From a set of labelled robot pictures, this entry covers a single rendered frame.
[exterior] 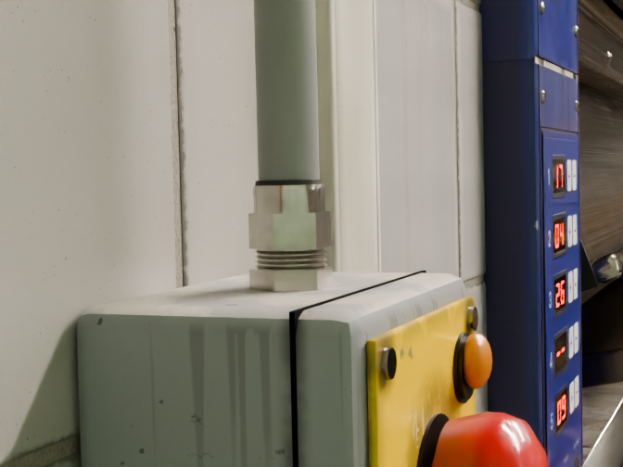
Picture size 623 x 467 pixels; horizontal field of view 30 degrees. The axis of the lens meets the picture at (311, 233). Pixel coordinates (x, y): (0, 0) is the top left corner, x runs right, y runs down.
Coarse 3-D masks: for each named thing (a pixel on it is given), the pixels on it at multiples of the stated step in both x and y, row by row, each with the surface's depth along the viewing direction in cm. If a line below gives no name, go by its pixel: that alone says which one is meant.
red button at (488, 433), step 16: (464, 416) 28; (480, 416) 28; (496, 416) 28; (512, 416) 28; (448, 432) 28; (464, 432) 27; (480, 432) 27; (496, 432) 27; (512, 432) 27; (528, 432) 28; (448, 448) 27; (464, 448) 27; (480, 448) 27; (496, 448) 27; (512, 448) 27; (528, 448) 27; (432, 464) 28; (448, 464) 27; (464, 464) 27; (480, 464) 26; (496, 464) 26; (512, 464) 26; (528, 464) 27; (544, 464) 28
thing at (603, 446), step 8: (616, 416) 165; (608, 424) 160; (616, 424) 160; (608, 432) 155; (616, 432) 155; (600, 440) 151; (608, 440) 150; (616, 440) 150; (592, 448) 147; (600, 448) 146; (608, 448) 146; (616, 448) 146; (592, 456) 142; (600, 456) 142; (608, 456) 142; (616, 456) 142; (584, 464) 139; (592, 464) 139; (600, 464) 138; (608, 464) 138; (616, 464) 138
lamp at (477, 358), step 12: (468, 336) 31; (480, 336) 31; (468, 348) 30; (480, 348) 30; (468, 360) 30; (480, 360) 30; (468, 372) 30; (480, 372) 30; (468, 384) 30; (480, 384) 30
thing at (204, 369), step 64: (128, 320) 26; (192, 320) 25; (256, 320) 25; (320, 320) 24; (384, 320) 26; (448, 320) 30; (128, 384) 26; (192, 384) 25; (256, 384) 25; (320, 384) 24; (384, 384) 25; (448, 384) 30; (128, 448) 26; (192, 448) 25; (256, 448) 25; (320, 448) 24; (384, 448) 25
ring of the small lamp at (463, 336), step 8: (464, 336) 31; (456, 344) 30; (464, 344) 30; (456, 352) 30; (456, 360) 30; (456, 368) 30; (456, 376) 30; (456, 384) 30; (464, 384) 30; (456, 392) 30; (464, 392) 30; (472, 392) 31; (464, 400) 31
